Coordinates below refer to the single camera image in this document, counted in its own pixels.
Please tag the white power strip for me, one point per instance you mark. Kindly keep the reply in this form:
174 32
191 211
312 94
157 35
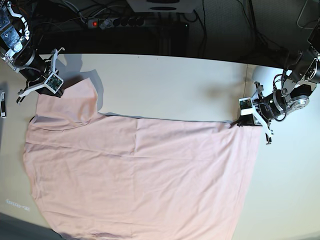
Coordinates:
120 22

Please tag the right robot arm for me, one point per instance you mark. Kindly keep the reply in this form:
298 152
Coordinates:
16 50

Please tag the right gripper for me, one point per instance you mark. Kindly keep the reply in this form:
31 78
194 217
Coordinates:
36 70

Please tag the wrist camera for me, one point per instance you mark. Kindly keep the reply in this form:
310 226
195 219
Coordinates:
53 82
245 106

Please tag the white box under table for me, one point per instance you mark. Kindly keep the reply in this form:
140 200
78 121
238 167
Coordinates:
165 6

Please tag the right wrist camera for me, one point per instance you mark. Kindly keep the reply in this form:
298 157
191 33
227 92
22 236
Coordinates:
53 82

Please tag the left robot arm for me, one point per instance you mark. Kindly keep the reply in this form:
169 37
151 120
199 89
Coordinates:
289 92

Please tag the pink T-shirt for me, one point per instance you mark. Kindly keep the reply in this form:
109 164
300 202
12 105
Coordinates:
97 177

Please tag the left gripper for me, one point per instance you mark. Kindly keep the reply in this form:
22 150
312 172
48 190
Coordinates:
257 118

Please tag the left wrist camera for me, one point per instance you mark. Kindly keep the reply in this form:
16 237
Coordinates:
245 106

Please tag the black box under table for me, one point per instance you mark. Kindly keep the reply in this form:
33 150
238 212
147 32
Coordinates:
173 39

